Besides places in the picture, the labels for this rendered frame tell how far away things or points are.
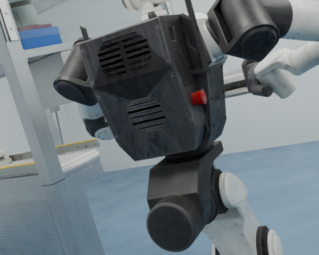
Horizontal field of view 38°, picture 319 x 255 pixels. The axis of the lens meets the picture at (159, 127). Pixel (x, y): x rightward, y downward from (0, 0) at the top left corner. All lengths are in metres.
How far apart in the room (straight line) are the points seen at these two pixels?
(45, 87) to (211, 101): 1.04
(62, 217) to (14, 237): 0.51
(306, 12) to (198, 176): 0.43
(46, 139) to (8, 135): 4.17
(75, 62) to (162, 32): 0.34
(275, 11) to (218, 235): 0.62
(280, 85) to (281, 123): 3.69
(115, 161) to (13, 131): 1.36
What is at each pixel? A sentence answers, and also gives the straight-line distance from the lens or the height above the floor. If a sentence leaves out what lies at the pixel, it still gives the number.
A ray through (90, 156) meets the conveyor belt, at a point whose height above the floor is 0.92.
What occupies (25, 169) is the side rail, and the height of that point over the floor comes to 0.96.
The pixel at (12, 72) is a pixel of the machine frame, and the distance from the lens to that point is 1.66.
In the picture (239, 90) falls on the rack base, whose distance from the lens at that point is 1.65.
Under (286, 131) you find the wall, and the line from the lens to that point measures 5.09.
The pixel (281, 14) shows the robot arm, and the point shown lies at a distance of 1.07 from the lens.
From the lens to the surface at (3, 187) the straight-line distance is 2.01.
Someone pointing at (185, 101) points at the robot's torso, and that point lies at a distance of 0.96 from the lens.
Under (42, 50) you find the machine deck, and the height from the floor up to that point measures 1.37.
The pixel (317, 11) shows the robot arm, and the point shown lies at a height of 1.21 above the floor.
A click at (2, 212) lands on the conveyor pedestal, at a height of 0.77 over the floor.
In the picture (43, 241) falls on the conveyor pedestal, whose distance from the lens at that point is 2.03.
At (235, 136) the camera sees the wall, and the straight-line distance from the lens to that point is 5.29.
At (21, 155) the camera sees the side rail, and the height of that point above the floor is 0.96.
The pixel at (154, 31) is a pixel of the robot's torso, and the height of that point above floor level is 1.26.
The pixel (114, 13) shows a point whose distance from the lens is 2.06.
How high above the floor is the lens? 1.20
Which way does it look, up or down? 8 degrees down
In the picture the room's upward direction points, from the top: 16 degrees counter-clockwise
